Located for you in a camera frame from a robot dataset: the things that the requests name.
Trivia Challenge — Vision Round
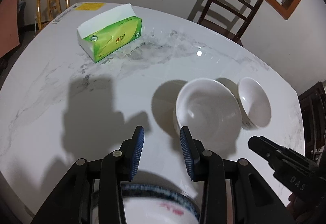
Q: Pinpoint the white Rabbit bowl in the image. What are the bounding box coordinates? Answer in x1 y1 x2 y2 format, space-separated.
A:
174 78 242 152

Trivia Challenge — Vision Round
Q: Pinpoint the white Dog bowl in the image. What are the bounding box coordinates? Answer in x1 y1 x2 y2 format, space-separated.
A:
238 77 271 130

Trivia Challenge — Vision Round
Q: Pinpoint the large blue floral plate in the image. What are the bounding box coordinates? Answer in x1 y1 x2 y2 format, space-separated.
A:
121 183 200 219

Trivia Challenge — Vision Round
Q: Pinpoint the white pink-flower plate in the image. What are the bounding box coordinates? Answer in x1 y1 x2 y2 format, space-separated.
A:
123 197 198 223

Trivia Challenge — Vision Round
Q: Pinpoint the person's right hand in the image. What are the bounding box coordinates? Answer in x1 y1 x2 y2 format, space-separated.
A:
286 194 326 224

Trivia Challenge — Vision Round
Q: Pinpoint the dark chair at right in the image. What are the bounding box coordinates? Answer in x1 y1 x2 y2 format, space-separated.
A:
298 82 325 162

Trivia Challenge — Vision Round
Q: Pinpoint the green tissue box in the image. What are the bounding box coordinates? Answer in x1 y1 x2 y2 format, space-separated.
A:
77 4 142 63

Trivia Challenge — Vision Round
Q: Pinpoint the yellow label on table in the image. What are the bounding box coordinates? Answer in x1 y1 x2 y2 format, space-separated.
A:
74 3 105 11

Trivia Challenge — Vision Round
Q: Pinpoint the dark wooden chair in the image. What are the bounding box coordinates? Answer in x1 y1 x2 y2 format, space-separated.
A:
197 0 264 46

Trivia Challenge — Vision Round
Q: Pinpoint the bamboo chair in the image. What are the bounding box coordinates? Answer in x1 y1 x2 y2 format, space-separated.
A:
36 0 71 32

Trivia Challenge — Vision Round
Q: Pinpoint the pink cloth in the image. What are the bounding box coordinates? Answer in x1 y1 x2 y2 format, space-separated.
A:
0 0 20 57

